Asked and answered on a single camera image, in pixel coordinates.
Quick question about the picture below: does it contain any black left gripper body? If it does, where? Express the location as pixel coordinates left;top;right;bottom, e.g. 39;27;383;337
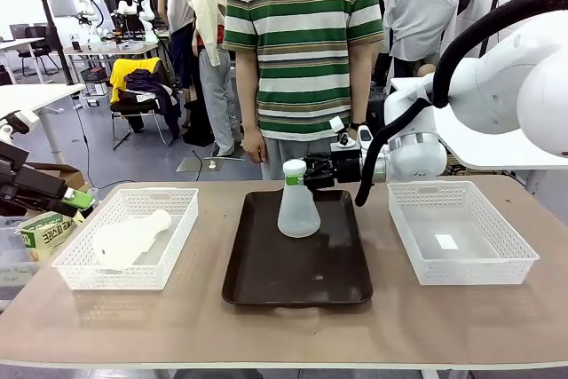
0;140;68;217

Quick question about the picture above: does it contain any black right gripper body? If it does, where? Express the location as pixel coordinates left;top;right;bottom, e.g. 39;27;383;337
329;147;365;186

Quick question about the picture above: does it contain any translucent conical flask white cap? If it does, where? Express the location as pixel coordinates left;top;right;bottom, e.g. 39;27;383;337
277;159;322;239

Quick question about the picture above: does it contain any person's left forearm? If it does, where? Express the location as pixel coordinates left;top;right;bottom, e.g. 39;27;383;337
350;40;379;125

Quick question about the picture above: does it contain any person's right forearm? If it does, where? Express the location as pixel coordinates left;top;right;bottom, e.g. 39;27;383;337
234;48;264;131

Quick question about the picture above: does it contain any person's right hand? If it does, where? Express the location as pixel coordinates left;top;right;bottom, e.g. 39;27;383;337
242;126;270;164

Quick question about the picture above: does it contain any brown cardboard box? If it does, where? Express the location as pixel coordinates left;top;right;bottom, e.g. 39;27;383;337
25;162;91;193

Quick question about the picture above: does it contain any green and white box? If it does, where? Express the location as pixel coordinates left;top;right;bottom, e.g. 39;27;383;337
16;211;86;265

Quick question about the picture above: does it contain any white plastic conical flask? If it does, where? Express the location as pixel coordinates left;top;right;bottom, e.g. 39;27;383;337
90;209;173;272

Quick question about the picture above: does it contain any clear plastic storage bin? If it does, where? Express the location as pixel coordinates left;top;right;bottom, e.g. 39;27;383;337
0;225;42;301

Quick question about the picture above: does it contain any dark brown plastic tray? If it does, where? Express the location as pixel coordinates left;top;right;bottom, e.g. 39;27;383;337
220;187;375;308

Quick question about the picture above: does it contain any white desk with leg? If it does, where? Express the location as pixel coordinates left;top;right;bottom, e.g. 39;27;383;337
0;83;87;168

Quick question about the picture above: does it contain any white perforated plastic basket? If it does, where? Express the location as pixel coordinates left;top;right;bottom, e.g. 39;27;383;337
387;180;540;286
51;186;200;291

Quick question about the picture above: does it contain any black metal chair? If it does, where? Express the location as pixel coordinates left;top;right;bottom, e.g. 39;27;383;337
109;85;178;149

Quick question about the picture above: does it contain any grey floor plate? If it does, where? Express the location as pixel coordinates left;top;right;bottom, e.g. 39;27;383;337
176;155;247;174

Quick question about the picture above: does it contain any person in green striped shirt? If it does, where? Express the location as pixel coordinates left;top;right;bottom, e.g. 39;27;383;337
221;0;385;181

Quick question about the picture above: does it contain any white label sticker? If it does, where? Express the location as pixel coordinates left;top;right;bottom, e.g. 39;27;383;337
434;233;461;251

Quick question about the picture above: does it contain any red black toolbox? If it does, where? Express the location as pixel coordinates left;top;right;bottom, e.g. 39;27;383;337
81;67;108;84

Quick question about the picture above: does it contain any yellow garment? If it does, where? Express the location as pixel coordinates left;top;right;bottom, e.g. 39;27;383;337
109;56;163;105

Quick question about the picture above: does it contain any dark purple garment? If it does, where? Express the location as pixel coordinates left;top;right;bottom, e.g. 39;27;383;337
124;67;183;137

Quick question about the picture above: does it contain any white side table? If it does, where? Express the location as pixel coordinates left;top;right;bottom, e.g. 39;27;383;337
389;75;568;172

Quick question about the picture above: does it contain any black office chair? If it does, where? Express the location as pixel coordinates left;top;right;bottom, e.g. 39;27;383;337
9;22;61;76

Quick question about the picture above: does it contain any black light stand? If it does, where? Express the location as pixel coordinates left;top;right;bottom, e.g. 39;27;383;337
35;0;76;86

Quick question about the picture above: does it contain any cluttered background work table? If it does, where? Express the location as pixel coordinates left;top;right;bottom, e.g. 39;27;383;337
61;37;161;63

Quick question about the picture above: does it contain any mannequin in white shirt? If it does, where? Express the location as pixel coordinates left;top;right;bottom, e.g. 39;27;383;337
382;0;461;66

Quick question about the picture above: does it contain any mannequin in cream shirt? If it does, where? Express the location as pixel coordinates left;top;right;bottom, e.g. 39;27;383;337
187;0;244;158

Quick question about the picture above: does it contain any white background robot pair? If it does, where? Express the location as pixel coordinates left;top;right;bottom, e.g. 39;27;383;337
116;0;160;43

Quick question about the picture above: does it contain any mannequin in white tank top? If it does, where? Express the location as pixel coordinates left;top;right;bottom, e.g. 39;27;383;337
157;0;197;100

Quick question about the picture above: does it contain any black tripod stand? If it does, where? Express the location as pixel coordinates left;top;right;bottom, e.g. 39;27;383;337
478;0;509;59

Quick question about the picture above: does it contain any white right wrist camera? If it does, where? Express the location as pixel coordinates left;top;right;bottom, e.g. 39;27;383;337
328;115;357;150

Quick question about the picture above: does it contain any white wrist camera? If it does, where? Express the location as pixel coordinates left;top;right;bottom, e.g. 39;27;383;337
0;109;40;141
328;115;357;150

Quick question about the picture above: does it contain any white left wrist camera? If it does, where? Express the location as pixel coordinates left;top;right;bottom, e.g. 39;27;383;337
0;109;40;141

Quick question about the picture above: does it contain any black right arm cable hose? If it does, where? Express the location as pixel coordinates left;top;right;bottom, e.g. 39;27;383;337
353;0;568;209

